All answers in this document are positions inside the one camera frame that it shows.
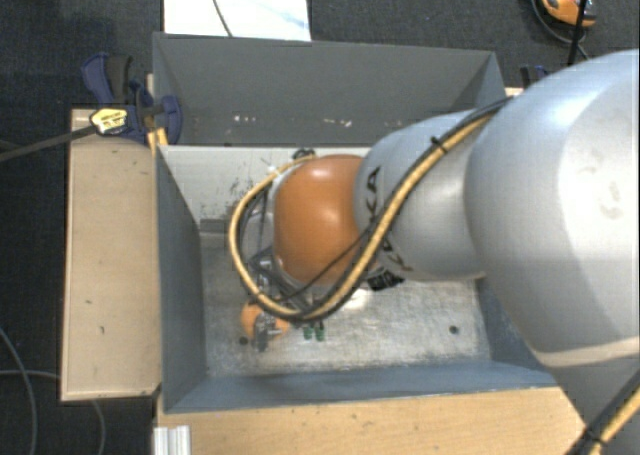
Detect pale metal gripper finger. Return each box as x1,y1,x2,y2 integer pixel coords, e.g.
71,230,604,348
253,315,282,353

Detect orange ball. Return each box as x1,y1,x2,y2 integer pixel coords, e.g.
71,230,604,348
240,300,292,343

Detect pale wood flat board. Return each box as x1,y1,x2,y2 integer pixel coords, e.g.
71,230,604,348
59,107,164,403

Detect grey metal bin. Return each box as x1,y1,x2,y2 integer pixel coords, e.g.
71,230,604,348
151,31,560,415

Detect black cylinder on white bracket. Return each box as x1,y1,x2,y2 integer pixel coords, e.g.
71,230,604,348
345,268,407,312

